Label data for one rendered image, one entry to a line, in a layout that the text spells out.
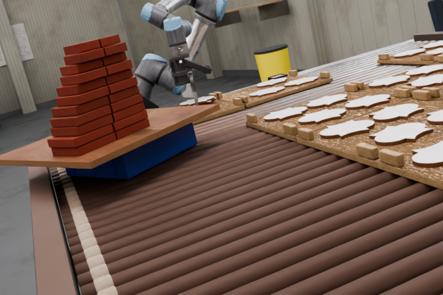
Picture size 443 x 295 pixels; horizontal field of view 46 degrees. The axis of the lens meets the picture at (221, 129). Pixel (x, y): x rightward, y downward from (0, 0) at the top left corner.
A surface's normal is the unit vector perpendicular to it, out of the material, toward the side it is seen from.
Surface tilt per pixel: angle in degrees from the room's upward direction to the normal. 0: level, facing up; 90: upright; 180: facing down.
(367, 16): 90
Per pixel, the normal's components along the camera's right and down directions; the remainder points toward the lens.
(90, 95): 0.76, -0.02
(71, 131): -0.62, 0.31
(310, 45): -0.85, 0.30
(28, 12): 0.47, 0.10
